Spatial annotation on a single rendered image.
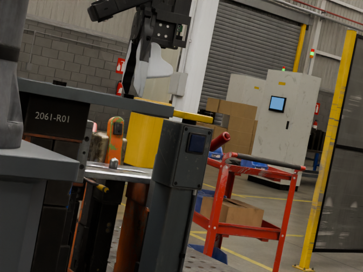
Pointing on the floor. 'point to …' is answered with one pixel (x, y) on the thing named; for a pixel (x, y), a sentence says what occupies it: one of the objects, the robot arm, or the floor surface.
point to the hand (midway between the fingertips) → (128, 91)
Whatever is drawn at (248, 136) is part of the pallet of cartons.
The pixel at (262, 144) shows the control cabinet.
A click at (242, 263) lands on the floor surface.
